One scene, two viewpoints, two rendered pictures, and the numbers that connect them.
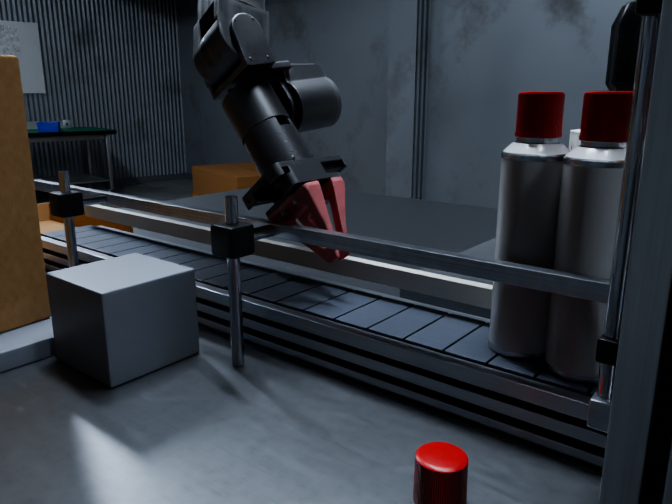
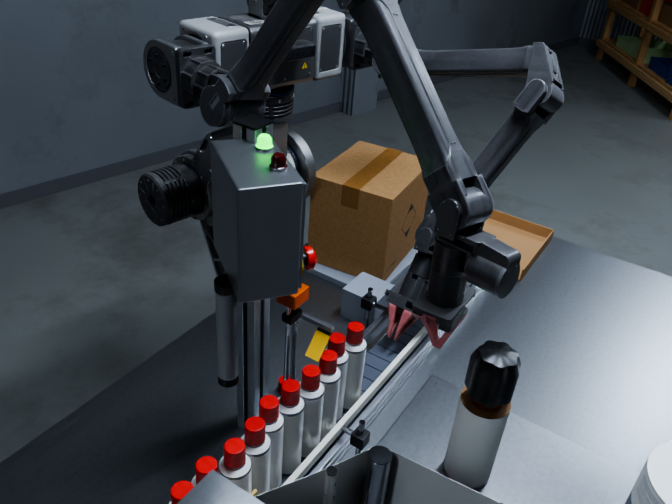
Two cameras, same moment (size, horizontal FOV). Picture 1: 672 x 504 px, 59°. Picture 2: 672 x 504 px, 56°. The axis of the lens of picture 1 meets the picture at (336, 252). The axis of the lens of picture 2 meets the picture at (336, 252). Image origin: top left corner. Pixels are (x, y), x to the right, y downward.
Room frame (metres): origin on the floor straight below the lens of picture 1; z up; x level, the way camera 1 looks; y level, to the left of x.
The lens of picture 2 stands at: (0.27, -1.10, 1.86)
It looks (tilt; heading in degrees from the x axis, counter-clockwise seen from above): 32 degrees down; 82
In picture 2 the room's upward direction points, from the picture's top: 5 degrees clockwise
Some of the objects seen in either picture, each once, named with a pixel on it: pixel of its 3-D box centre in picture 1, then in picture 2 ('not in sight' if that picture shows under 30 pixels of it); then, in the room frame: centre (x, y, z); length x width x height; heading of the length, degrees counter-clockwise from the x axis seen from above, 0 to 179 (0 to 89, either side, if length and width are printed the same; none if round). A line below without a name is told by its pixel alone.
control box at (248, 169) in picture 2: not in sight; (256, 217); (0.27, -0.25, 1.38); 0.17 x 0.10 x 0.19; 106
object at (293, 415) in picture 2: not in sight; (288, 426); (0.33, -0.31, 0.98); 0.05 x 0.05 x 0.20
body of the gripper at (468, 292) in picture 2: not in sight; (446, 287); (0.56, -0.32, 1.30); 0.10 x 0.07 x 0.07; 51
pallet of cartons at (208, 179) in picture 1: (249, 190); not in sight; (5.75, 0.84, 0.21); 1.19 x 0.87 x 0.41; 40
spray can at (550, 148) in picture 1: (530, 226); (351, 365); (0.46, -0.15, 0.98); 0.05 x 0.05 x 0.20
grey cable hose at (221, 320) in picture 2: not in sight; (227, 333); (0.22, -0.28, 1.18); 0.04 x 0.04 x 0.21
